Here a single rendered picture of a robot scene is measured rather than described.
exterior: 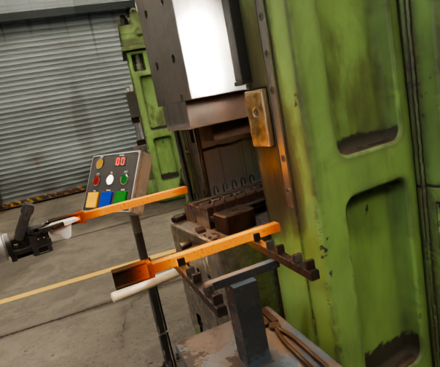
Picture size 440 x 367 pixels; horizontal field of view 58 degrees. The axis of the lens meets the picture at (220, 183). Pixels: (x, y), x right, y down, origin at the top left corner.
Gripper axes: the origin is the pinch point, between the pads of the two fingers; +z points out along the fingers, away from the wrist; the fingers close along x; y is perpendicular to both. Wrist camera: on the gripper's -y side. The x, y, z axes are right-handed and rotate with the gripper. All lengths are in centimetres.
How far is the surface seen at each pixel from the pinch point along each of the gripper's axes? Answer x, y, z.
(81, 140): -778, 9, 148
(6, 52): -798, -192, 55
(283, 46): 42, -36, 57
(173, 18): 11, -53, 43
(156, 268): 40.3, 9.4, 10.1
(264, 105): 33, -22, 55
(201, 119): 7, -21, 47
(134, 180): -40, 1, 33
